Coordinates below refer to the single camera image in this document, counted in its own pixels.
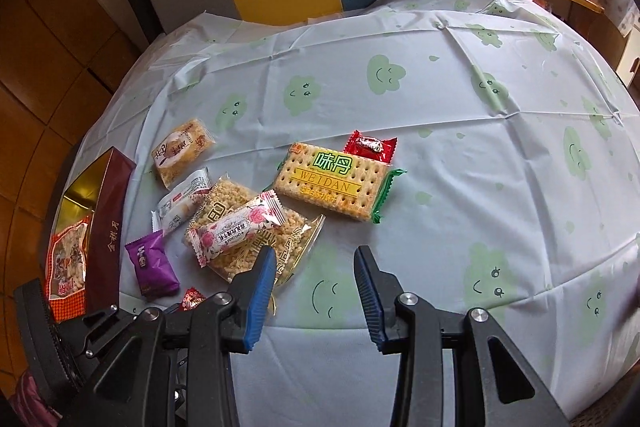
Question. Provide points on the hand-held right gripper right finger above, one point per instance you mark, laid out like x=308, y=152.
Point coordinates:
x=371, y=302

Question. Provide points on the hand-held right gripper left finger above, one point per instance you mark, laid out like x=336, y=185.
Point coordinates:
x=260, y=302

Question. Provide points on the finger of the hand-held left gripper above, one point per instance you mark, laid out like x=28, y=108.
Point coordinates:
x=97, y=321

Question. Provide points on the dark red patterned packet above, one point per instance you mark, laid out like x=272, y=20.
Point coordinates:
x=191, y=299

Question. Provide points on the clear puffed rice packet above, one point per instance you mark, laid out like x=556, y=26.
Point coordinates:
x=295, y=232

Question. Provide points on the purple snack packet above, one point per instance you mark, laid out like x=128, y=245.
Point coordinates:
x=152, y=264

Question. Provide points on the pink floral snack packet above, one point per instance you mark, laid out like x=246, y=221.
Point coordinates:
x=235, y=227

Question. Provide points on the gold tin box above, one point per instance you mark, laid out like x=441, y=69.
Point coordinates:
x=107, y=217

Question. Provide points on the yellow green cracker packet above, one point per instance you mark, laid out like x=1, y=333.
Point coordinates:
x=325, y=179

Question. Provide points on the red candy wrapper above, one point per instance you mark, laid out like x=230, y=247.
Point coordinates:
x=370, y=146

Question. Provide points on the dark pink cloth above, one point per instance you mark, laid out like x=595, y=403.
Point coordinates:
x=32, y=399

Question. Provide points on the red orange snack bag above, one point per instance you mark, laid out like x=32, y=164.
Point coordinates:
x=65, y=267

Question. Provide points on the white snack packet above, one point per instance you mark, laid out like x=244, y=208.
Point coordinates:
x=180, y=202

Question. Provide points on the brown-label rice cake packet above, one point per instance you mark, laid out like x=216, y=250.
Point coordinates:
x=180, y=152

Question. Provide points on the cloud-print plastic tablecloth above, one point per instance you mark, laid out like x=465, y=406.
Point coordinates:
x=400, y=82

